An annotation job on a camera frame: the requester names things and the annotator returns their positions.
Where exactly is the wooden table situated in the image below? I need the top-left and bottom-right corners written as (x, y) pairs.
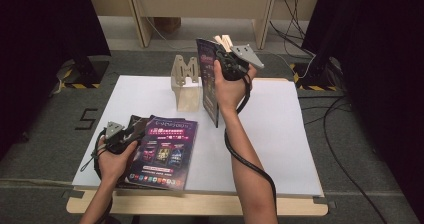
top-left (66, 77), bottom-right (329, 217)

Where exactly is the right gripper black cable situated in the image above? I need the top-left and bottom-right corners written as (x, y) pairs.
top-left (223, 73), bottom-right (278, 224)

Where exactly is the black wall cable bundle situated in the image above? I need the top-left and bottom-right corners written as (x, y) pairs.
top-left (269, 0), bottom-right (316, 57)

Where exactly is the purple magazine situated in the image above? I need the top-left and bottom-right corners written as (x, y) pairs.
top-left (124, 116), bottom-right (199, 191)
top-left (195, 38), bottom-right (223, 129)

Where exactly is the beige wooden desk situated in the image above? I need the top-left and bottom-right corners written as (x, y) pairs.
top-left (83, 0), bottom-right (324, 50)

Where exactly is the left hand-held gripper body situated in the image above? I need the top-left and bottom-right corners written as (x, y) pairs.
top-left (99, 121), bottom-right (136, 155)

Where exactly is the black stand base striped tape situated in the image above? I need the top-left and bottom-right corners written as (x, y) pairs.
top-left (61, 56), bottom-right (111, 89)
top-left (289, 57), bottom-right (344, 92)

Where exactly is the person's right hand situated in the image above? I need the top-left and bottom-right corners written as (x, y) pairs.
top-left (213, 60), bottom-right (258, 115)

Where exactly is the black curtain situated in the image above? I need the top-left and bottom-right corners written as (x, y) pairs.
top-left (301, 0), bottom-right (424, 215)
top-left (0, 0), bottom-right (111, 160)

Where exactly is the person's left hand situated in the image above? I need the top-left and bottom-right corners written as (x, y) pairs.
top-left (98, 140), bottom-right (139, 186)

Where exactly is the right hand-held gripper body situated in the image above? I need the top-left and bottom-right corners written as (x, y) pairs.
top-left (219, 43), bottom-right (265, 82)

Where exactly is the black floor cable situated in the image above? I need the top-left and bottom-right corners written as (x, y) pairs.
top-left (298, 95), bottom-right (389, 224)

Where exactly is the white table sheet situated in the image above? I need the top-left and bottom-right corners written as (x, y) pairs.
top-left (72, 75), bottom-right (324, 197)

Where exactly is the wooden expandable book rack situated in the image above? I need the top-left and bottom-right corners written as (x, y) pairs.
top-left (170, 54), bottom-right (203, 113)

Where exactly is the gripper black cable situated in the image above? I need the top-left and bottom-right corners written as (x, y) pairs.
top-left (223, 73), bottom-right (278, 224)
top-left (79, 130), bottom-right (114, 224)

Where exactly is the white magazine with picture grid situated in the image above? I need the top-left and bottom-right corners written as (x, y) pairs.
top-left (213, 34), bottom-right (234, 52)

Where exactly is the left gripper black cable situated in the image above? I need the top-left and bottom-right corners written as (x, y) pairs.
top-left (79, 130), bottom-right (114, 224)

